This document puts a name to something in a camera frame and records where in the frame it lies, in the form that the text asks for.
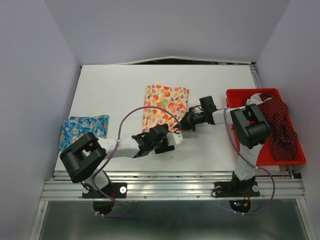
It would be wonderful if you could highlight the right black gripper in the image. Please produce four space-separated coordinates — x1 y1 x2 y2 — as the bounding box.
173 108 207 131

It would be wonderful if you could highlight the orange floral cream skirt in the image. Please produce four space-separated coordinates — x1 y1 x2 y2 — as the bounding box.
142 84 189 132

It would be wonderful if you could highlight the blue floral skirt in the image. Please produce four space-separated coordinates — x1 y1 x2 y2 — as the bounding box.
58 115 109 152

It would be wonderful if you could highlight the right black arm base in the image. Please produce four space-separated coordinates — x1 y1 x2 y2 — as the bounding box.
211 181 261 199

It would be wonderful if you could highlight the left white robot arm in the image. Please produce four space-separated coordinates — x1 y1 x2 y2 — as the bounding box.
59 124 184 197

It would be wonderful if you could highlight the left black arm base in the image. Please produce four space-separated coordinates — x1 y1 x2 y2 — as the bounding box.
82 182 127 199

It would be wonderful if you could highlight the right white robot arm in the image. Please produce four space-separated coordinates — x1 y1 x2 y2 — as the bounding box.
180 96 272 198

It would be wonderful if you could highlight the red plastic bin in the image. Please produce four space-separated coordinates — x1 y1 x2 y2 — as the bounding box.
226 88 307 166

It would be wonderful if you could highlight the red polka dot skirt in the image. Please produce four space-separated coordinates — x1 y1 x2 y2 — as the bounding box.
242 92 298 162

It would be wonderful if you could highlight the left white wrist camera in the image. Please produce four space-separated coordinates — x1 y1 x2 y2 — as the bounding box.
166 132 184 146

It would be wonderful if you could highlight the aluminium frame rail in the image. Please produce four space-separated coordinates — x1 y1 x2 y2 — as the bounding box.
40 170 306 202

